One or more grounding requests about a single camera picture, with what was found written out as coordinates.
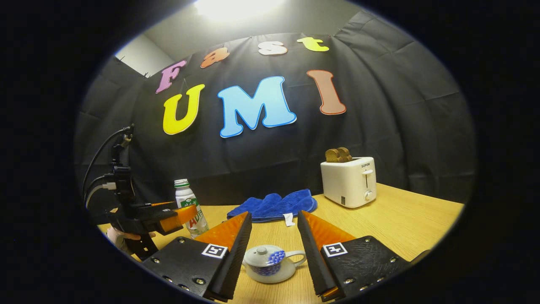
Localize white blue-patterned teacup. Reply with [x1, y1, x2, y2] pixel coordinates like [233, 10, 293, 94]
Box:
[243, 249, 307, 284]

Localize black backdrop cloth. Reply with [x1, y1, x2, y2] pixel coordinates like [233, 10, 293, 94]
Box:
[75, 11, 476, 212]

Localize black cable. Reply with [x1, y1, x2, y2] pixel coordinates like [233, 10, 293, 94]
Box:
[81, 127, 129, 199]

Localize white toaster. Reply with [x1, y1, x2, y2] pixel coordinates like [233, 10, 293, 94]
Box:
[320, 157, 377, 209]

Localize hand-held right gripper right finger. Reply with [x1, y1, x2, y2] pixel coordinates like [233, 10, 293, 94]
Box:
[297, 210, 412, 302]

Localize blue towel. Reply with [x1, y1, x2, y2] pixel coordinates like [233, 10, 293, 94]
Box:
[227, 189, 318, 227]

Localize white cable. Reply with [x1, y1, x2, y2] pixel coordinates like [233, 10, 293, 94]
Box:
[86, 182, 117, 208]

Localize brown bread slices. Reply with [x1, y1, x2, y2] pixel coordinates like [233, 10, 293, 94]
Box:
[325, 147, 353, 163]

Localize white plastic water bottle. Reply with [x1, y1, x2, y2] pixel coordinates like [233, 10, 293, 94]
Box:
[174, 179, 209, 239]

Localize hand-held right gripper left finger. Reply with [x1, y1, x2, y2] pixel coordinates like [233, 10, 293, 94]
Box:
[143, 211, 253, 302]

